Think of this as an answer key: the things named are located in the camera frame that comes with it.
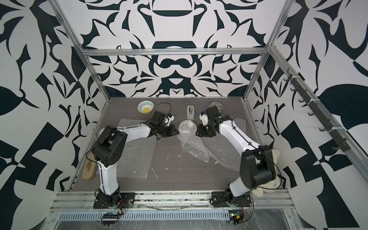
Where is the white teddy bear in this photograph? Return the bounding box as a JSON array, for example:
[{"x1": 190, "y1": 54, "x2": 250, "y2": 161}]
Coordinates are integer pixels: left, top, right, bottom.
[{"x1": 252, "y1": 148, "x2": 282, "y2": 198}]

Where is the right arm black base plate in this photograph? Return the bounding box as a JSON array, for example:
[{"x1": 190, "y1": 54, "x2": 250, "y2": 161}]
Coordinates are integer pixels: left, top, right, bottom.
[{"x1": 209, "y1": 189, "x2": 253, "y2": 208}]

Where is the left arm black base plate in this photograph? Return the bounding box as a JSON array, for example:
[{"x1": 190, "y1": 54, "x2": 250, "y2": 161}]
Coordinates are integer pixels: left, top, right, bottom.
[{"x1": 93, "y1": 190, "x2": 136, "y2": 209}]

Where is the aluminium frame rail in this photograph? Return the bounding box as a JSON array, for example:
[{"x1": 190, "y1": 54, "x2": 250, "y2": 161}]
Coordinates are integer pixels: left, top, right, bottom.
[{"x1": 81, "y1": 48, "x2": 266, "y2": 57}]

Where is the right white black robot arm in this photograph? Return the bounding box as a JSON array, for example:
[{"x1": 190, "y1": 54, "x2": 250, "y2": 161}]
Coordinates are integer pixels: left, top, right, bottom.
[{"x1": 196, "y1": 107, "x2": 277, "y2": 197}]

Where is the black white speckled bowl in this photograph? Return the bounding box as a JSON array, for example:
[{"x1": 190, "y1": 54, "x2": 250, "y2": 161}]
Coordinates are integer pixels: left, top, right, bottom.
[{"x1": 209, "y1": 102, "x2": 224, "y2": 113}]

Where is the grey wall hook rail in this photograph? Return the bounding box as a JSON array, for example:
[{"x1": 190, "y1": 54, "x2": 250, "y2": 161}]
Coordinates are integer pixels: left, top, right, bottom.
[{"x1": 285, "y1": 70, "x2": 351, "y2": 152}]

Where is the white slotted cable duct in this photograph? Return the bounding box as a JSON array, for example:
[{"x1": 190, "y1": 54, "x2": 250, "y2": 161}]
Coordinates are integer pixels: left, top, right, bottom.
[{"x1": 58, "y1": 210, "x2": 230, "y2": 221}]

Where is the electronics board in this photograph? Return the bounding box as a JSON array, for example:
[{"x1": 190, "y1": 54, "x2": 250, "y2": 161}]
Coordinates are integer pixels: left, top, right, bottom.
[
  {"x1": 100, "y1": 212, "x2": 124, "y2": 226},
  {"x1": 229, "y1": 210, "x2": 244, "y2": 225}
]

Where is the left electronics board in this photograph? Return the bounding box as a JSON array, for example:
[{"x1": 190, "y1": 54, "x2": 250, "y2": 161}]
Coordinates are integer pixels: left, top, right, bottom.
[{"x1": 100, "y1": 212, "x2": 124, "y2": 226}]

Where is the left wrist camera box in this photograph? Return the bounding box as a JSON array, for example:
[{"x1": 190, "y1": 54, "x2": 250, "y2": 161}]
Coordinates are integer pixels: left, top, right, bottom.
[{"x1": 151, "y1": 111, "x2": 174, "y2": 126}]

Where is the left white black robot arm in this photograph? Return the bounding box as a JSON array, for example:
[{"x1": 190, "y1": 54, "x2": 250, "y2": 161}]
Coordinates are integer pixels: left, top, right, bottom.
[{"x1": 91, "y1": 122, "x2": 179, "y2": 197}]

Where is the bubble wrap sheet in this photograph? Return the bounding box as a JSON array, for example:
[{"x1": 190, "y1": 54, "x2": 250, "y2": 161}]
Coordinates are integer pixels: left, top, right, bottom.
[
  {"x1": 117, "y1": 119, "x2": 156, "y2": 179},
  {"x1": 198, "y1": 133, "x2": 241, "y2": 172},
  {"x1": 177, "y1": 120, "x2": 209, "y2": 163}
]

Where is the wooden oval brush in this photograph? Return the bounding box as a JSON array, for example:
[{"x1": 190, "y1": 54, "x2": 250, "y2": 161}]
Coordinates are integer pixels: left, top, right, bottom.
[{"x1": 81, "y1": 153, "x2": 97, "y2": 181}]

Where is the right electronics board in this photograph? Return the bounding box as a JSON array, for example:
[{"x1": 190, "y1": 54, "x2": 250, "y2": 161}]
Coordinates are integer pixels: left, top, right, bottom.
[{"x1": 229, "y1": 210, "x2": 244, "y2": 225}]

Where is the yellow centre patterned bowl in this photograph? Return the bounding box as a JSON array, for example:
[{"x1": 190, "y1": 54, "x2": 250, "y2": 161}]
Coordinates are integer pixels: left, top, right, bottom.
[{"x1": 137, "y1": 100, "x2": 154, "y2": 114}]

